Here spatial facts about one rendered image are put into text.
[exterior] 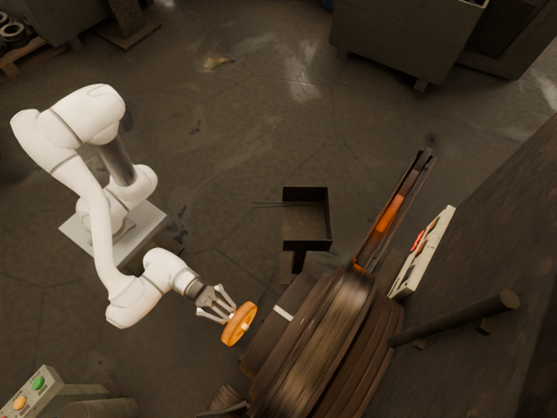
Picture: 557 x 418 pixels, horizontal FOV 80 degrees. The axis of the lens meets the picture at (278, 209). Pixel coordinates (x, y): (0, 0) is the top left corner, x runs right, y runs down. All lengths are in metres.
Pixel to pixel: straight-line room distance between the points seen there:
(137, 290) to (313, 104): 2.11
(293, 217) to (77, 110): 0.93
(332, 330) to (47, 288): 2.02
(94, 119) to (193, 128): 1.58
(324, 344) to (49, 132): 0.96
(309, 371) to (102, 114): 0.96
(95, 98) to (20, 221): 1.66
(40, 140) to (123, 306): 0.55
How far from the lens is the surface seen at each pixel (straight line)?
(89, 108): 1.20
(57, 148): 1.20
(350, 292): 0.70
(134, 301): 1.19
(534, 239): 0.46
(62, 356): 2.28
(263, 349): 0.75
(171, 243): 2.21
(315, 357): 0.65
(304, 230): 1.51
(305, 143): 2.56
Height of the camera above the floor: 1.97
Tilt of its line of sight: 62 degrees down
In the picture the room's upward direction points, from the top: 2 degrees clockwise
